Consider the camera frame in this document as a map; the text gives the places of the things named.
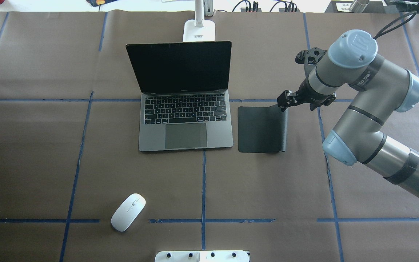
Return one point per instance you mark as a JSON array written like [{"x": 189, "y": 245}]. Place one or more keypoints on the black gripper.
[{"x": 303, "y": 92}]

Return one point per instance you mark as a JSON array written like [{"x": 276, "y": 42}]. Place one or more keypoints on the black mouse pad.
[{"x": 262, "y": 129}]

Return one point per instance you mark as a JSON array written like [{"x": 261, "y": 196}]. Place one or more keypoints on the grey laptop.
[{"x": 184, "y": 94}]

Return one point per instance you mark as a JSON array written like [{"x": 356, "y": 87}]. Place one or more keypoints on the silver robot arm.
[{"x": 382, "y": 88}]

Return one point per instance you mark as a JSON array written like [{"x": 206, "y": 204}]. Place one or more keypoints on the white desk lamp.
[{"x": 200, "y": 29}]

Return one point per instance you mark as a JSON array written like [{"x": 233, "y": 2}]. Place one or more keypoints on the white computer mouse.
[{"x": 127, "y": 212}]

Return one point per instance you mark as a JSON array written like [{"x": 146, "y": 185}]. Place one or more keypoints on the metal cup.
[{"x": 358, "y": 6}]

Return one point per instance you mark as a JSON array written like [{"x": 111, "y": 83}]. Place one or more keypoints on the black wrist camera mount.
[{"x": 309, "y": 58}]

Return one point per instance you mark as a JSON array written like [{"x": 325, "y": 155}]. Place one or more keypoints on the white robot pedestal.
[{"x": 203, "y": 256}]

